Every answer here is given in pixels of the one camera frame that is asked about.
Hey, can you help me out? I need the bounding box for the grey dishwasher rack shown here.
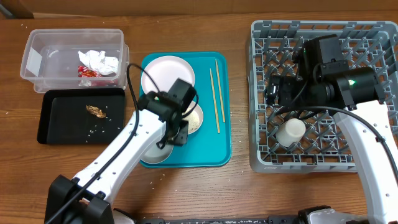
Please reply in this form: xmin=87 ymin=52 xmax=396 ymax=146
xmin=247 ymin=20 xmax=397 ymax=173

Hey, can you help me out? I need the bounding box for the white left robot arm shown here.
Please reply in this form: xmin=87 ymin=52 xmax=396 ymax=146
xmin=45 ymin=79 xmax=197 ymax=223

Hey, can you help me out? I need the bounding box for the grey bowl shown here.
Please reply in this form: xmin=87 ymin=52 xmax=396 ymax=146
xmin=141 ymin=144 xmax=174 ymax=164

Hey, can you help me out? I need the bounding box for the black waste tray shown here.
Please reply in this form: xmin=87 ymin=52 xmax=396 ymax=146
xmin=37 ymin=88 xmax=126 ymax=145

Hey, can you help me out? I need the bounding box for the white cup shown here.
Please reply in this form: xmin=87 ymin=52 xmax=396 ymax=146
xmin=275 ymin=118 xmax=306 ymax=147

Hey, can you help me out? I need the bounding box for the wooden chopstick left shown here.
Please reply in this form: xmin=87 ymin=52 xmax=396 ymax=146
xmin=209 ymin=68 xmax=220 ymax=134

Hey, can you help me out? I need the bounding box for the clear plastic bin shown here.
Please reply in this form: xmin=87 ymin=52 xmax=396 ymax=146
xmin=20 ymin=29 xmax=129 ymax=93

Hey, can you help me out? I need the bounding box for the wooden chopstick right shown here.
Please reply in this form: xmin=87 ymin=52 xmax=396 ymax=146
xmin=215 ymin=59 xmax=225 ymax=123

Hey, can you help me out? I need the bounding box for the large white plate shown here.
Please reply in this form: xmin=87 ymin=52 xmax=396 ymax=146
xmin=144 ymin=55 xmax=195 ymax=91

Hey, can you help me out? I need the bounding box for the black rail at table edge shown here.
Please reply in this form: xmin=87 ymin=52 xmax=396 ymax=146
xmin=136 ymin=205 xmax=355 ymax=224

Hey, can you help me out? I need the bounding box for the teal plastic tray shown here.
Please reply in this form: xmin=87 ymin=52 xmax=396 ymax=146
xmin=141 ymin=52 xmax=232 ymax=168

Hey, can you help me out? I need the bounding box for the red snack wrapper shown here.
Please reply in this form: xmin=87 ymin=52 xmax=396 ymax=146
xmin=78 ymin=66 xmax=102 ymax=78

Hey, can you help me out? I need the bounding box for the wooden chopstick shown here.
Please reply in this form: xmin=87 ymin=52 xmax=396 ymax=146
xmin=215 ymin=59 xmax=225 ymax=123
xmin=209 ymin=68 xmax=220 ymax=134

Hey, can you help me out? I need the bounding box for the brown food scrap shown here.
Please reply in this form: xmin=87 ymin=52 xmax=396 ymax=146
xmin=85 ymin=105 xmax=106 ymax=119

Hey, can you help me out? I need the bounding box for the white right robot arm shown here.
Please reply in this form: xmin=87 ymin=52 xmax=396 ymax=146
xmin=265 ymin=34 xmax=397 ymax=223

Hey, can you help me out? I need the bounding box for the white tissue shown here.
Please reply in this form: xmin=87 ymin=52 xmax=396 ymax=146
xmin=78 ymin=50 xmax=119 ymax=75

